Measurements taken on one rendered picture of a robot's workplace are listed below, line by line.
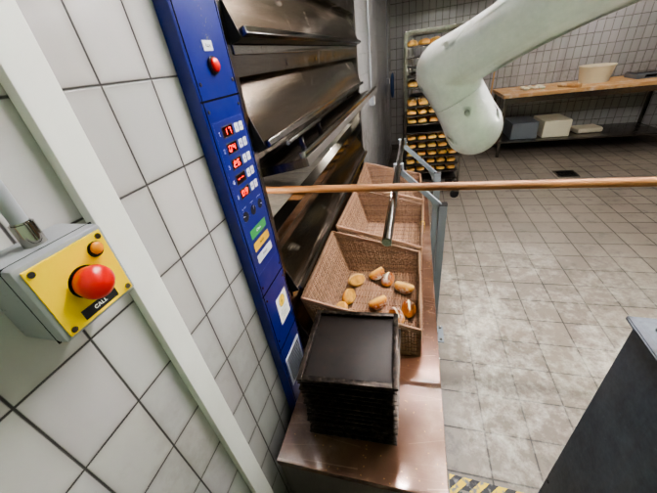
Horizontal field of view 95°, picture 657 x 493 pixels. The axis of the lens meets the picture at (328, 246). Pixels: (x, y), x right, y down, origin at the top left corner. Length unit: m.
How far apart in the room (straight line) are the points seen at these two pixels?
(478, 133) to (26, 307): 0.72
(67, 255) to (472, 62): 0.64
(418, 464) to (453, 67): 1.04
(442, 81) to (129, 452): 0.84
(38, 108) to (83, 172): 0.08
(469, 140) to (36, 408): 0.79
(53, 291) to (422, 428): 1.06
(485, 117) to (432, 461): 0.95
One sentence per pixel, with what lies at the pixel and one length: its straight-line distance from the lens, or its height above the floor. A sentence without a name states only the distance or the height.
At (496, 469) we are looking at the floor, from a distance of 1.84.
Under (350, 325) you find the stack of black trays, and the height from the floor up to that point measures 0.87.
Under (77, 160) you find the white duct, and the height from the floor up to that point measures 1.57.
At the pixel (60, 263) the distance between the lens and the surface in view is 0.43.
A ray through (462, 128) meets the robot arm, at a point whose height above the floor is 1.49.
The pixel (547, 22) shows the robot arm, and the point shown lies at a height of 1.65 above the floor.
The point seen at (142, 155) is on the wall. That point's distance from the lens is 0.60.
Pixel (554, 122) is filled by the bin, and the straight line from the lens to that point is 5.87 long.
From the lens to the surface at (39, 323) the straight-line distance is 0.45.
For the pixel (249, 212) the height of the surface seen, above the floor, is 1.34.
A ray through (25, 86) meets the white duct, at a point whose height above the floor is 1.66.
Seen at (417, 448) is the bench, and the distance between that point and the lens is 1.17.
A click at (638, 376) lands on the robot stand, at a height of 1.13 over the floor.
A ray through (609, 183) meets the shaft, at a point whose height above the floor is 1.19.
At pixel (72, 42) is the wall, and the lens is 0.58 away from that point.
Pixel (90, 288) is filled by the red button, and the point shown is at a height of 1.46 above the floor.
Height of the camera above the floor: 1.64
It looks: 32 degrees down
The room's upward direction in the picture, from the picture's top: 8 degrees counter-clockwise
